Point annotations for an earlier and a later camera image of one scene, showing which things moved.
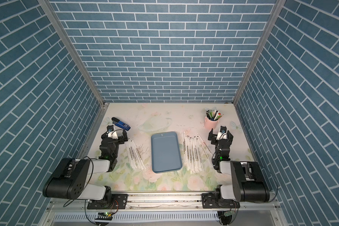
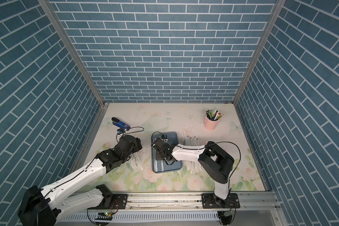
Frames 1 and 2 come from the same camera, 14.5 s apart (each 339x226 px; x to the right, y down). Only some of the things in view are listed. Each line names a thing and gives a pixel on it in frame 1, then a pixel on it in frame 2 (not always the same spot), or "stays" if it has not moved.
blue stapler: x=120 y=124 stays
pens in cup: x=213 y=116 stays
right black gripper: x=212 y=136 to x=157 y=156
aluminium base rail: x=138 y=200 stays
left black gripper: x=120 y=139 to x=137 y=144
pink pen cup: x=210 y=124 stays
